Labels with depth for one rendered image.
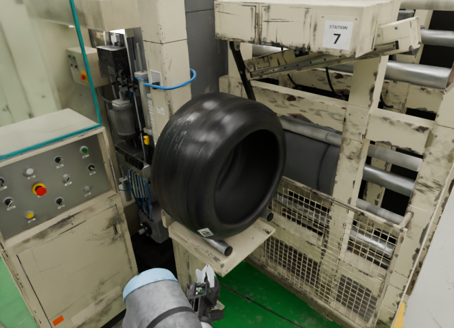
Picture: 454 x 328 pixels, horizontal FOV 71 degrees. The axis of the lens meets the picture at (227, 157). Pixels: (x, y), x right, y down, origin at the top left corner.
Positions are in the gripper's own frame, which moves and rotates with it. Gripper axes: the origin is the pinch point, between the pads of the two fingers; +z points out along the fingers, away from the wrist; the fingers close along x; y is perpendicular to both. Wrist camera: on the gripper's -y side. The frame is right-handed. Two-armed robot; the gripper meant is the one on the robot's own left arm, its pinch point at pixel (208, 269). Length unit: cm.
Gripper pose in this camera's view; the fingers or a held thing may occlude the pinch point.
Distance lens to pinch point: 115.8
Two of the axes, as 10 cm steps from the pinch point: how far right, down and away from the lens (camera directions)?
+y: -3.7, -7.5, -5.4
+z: 0.4, -6.0, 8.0
